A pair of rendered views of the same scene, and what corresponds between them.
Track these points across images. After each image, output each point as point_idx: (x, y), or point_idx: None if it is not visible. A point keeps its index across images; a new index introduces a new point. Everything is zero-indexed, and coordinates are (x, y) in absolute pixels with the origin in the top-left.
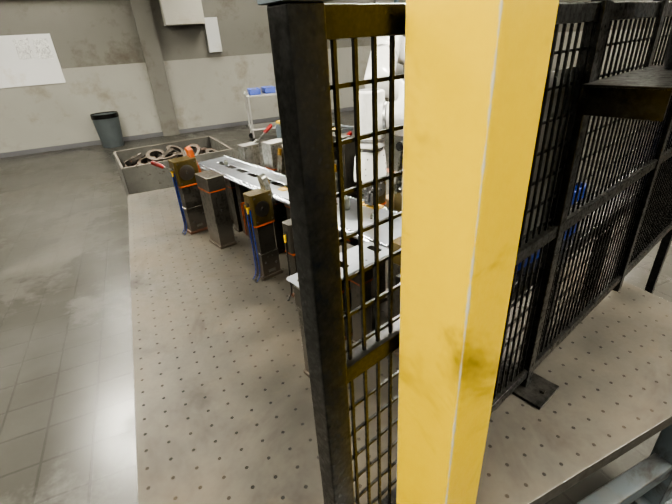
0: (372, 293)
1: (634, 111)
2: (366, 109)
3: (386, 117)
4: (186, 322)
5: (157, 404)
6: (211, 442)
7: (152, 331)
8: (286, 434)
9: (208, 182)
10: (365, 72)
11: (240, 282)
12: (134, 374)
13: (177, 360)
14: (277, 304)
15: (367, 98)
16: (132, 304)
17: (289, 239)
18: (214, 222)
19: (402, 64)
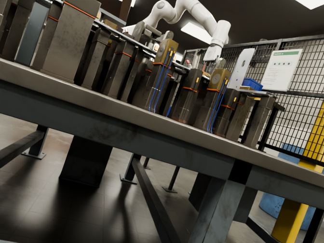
0: (191, 121)
1: None
2: (228, 31)
3: (227, 38)
4: (205, 132)
5: (301, 167)
6: (311, 170)
7: (219, 137)
8: (291, 162)
9: (99, 7)
10: (205, 12)
11: (151, 112)
12: (279, 159)
13: (254, 150)
14: (187, 125)
15: (230, 26)
16: (162, 117)
17: (199, 80)
18: (78, 51)
19: (181, 14)
